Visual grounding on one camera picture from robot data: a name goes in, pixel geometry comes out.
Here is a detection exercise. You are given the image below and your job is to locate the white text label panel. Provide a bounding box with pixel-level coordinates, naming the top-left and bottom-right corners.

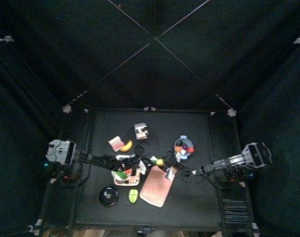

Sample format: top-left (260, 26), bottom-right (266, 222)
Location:
top-left (221, 197), bottom-right (250, 226)

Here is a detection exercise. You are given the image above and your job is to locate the white segmented toy block box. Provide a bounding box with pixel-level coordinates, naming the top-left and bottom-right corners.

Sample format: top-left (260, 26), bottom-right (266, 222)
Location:
top-left (137, 160), bottom-right (149, 177)

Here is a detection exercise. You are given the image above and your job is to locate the pink and white toy box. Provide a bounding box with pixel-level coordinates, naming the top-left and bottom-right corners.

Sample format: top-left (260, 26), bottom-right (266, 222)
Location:
top-left (109, 135), bottom-right (126, 153)

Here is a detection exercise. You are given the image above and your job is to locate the white plate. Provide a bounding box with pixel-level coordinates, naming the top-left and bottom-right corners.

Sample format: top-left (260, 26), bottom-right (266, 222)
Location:
top-left (110, 169), bottom-right (142, 187)

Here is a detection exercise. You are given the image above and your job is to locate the pink plastic tray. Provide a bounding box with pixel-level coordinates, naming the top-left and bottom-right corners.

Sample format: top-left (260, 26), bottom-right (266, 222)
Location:
top-left (140, 165), bottom-right (177, 208)

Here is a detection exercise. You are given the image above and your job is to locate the black cable loop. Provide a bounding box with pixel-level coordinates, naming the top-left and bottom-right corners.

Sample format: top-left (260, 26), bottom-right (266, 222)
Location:
top-left (134, 141), bottom-right (153, 157)
top-left (181, 169), bottom-right (209, 185)

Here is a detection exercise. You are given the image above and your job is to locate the yellow toy banana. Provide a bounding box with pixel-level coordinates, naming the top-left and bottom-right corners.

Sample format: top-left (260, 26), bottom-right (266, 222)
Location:
top-left (119, 140), bottom-right (134, 153)

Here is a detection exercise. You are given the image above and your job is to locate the white toy carton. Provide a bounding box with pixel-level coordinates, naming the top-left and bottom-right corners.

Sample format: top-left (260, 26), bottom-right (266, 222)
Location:
top-left (133, 122), bottom-right (150, 141)

